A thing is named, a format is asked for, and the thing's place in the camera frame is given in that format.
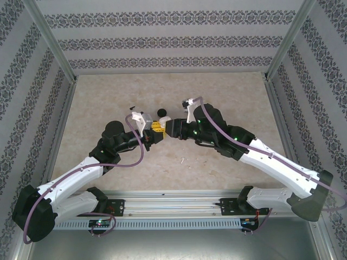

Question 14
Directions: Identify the grey metal sheet panel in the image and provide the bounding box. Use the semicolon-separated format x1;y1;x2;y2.
27;229;333;260

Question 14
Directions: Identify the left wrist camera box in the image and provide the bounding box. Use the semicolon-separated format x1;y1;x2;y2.
131;110;155;138

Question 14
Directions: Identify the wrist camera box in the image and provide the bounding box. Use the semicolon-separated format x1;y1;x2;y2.
131;110;155;138
181;97;203;123

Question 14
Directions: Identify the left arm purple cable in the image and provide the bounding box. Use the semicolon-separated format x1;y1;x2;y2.
23;115;145;244

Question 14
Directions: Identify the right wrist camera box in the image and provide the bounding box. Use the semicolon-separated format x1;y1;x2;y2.
181;97;203;123

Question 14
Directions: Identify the left aluminium side rail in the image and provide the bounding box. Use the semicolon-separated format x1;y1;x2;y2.
37;80;79;190

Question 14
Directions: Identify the aluminium side rail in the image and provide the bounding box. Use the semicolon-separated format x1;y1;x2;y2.
264;77;307;177
37;80;79;190

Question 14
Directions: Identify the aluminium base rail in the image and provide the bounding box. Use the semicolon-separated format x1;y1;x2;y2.
27;189;318;219

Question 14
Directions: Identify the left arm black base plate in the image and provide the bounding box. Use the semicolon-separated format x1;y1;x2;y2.
76;199;125;217

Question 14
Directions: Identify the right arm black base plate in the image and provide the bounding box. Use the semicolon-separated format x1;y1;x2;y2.
220;197;271;217

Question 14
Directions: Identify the white slotted cable duct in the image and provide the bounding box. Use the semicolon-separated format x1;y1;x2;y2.
53;218;242;230

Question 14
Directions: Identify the right aluminium side rail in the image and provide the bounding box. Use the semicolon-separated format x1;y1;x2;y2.
264;77;307;177

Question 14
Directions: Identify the left aluminium frame post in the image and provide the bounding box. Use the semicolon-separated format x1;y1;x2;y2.
23;0;78;82

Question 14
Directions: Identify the aluminium frame post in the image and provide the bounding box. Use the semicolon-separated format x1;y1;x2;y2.
23;0;78;82
265;0;318;81

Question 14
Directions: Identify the right aluminium frame post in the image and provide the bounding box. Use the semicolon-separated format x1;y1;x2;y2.
265;0;318;81

